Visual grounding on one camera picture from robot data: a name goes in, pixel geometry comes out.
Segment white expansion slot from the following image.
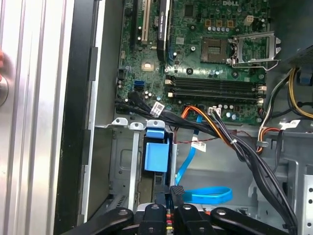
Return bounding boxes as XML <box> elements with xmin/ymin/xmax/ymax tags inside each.
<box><xmin>140</xmin><ymin>0</ymin><xmax>150</xmax><ymax>47</ymax></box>

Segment black graphics card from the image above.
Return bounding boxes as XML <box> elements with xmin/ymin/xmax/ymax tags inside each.
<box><xmin>156</xmin><ymin>0</ymin><xmax>172</xmax><ymax>62</ymax></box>

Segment yellow wires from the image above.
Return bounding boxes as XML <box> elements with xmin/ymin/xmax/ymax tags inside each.
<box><xmin>288</xmin><ymin>68</ymin><xmax>313</xmax><ymax>118</ymax></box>

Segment wire locking lever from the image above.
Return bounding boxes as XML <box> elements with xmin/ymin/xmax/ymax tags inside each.
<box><xmin>231</xmin><ymin>58</ymin><xmax>281</xmax><ymax>72</ymax></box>

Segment metal socket cover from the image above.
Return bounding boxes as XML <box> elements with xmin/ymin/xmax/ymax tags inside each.
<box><xmin>231</xmin><ymin>31</ymin><xmax>275</xmax><ymax>65</ymax></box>

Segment CPU socket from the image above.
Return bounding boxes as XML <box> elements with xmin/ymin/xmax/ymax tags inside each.
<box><xmin>200</xmin><ymin>36</ymin><xmax>230</xmax><ymax>64</ymax></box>

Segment black RAM slot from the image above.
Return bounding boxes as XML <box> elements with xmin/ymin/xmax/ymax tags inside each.
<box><xmin>168</xmin><ymin>94</ymin><xmax>265</xmax><ymax>102</ymax></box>
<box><xmin>166</xmin><ymin>76</ymin><xmax>266</xmax><ymax>83</ymax></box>
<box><xmin>167</xmin><ymin>89</ymin><xmax>266</xmax><ymax>96</ymax></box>
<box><xmin>166</xmin><ymin>82</ymin><xmax>267</xmax><ymax>89</ymax></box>

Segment hard disk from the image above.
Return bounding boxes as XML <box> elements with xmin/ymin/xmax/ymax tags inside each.
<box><xmin>141</xmin><ymin>127</ymin><xmax>173</xmax><ymax>196</ymax></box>

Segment blue flat data wire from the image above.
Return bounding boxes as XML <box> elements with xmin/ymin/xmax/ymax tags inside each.
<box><xmin>175</xmin><ymin>114</ymin><xmax>233</xmax><ymax>204</ymax></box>

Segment thin red black wire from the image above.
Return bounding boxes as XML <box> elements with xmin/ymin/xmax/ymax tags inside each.
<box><xmin>175</xmin><ymin>129</ymin><xmax>260</xmax><ymax>145</ymax></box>

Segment orange wire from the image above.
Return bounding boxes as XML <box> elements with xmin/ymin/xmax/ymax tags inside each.
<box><xmin>181</xmin><ymin>105</ymin><xmax>237</xmax><ymax>145</ymax></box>

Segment black open PC case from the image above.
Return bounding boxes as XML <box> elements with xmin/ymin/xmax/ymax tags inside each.
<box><xmin>52</xmin><ymin>0</ymin><xmax>313</xmax><ymax>235</ymax></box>

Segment green motherboard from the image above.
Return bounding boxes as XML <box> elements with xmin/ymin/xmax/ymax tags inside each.
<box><xmin>114</xmin><ymin>0</ymin><xmax>271</xmax><ymax>126</ymax></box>

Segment grey metal disk bay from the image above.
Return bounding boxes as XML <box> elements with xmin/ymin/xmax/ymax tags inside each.
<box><xmin>94</xmin><ymin>117</ymin><xmax>178</xmax><ymax>209</ymax></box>

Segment black cable bundle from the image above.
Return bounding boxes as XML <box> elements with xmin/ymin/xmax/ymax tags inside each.
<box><xmin>114</xmin><ymin>92</ymin><xmax>298</xmax><ymax>235</ymax></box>

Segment grey white wires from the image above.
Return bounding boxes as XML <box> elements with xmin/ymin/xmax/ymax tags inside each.
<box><xmin>258</xmin><ymin>70</ymin><xmax>294</xmax><ymax>154</ymax></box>

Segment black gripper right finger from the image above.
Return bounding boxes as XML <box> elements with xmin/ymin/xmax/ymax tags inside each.
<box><xmin>170</xmin><ymin>186</ymin><xmax>291</xmax><ymax>235</ymax></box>

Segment grey power supply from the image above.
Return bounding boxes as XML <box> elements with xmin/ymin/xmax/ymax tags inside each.
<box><xmin>268</xmin><ymin>0</ymin><xmax>313</xmax><ymax>71</ymax></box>

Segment black expansion slot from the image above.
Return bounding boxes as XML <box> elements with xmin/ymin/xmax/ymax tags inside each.
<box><xmin>131</xmin><ymin>0</ymin><xmax>138</xmax><ymax>49</ymax></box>

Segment person's hand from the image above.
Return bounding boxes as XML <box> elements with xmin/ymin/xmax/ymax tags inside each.
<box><xmin>0</xmin><ymin>50</ymin><xmax>15</xmax><ymax>83</ymax></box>

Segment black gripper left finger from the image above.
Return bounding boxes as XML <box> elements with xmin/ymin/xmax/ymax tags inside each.
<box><xmin>62</xmin><ymin>192</ymin><xmax>170</xmax><ymax>235</ymax></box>

